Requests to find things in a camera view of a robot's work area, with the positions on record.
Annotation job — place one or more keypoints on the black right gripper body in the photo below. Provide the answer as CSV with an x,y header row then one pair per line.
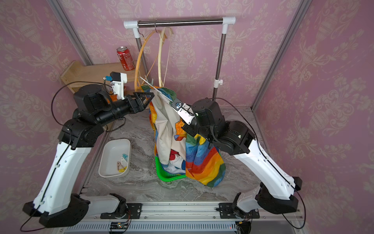
x,y
197,128

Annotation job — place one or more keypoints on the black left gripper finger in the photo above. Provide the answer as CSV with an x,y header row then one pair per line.
x,y
144,95
144,104

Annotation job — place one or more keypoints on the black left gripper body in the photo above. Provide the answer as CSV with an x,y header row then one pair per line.
x,y
132,108

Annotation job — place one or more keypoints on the wooden clothes hanger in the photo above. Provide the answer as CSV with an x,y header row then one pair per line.
x,y
141,59
167,31

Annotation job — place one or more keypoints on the rainbow striped jacket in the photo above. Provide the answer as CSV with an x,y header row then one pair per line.
x,y
203,161

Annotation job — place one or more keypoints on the teal clothespin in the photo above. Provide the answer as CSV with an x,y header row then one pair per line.
x,y
125,157

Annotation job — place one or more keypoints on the white clothespin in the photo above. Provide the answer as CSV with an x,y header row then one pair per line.
x,y
124,162

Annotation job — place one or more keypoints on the pink clothespin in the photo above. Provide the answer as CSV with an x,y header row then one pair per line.
x,y
119,166

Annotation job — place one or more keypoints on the yellow clothespin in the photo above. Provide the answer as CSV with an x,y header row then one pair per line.
x,y
122,169

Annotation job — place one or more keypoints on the white wire clothes hanger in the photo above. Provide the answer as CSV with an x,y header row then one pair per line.
x,y
163,96

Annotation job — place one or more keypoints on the blue red white jacket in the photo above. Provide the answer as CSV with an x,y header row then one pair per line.
x,y
176,164

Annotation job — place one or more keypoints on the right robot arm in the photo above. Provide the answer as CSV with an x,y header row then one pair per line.
x,y
278,192

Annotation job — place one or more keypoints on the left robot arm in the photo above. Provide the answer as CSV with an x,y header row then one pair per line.
x,y
56,205

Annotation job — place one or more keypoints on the red soda can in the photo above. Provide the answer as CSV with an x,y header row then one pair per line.
x,y
125,58

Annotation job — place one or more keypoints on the white plastic bin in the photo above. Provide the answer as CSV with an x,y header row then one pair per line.
x,y
112,153

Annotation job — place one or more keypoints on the green plastic basket tray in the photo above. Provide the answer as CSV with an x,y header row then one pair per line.
x,y
164,175

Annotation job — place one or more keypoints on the wooden two-tier shelf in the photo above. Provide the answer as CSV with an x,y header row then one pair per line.
x,y
95,73

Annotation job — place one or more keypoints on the steel clothes rack white joints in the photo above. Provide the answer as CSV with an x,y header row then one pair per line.
x,y
225,22

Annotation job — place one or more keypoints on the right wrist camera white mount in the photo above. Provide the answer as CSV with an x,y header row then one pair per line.
x,y
183,110

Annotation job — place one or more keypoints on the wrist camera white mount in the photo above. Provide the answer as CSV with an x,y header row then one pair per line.
x,y
183,110
117,81

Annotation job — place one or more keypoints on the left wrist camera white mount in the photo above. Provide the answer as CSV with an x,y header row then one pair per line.
x,y
117,81

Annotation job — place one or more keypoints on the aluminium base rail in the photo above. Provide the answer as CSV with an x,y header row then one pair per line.
x,y
204,217

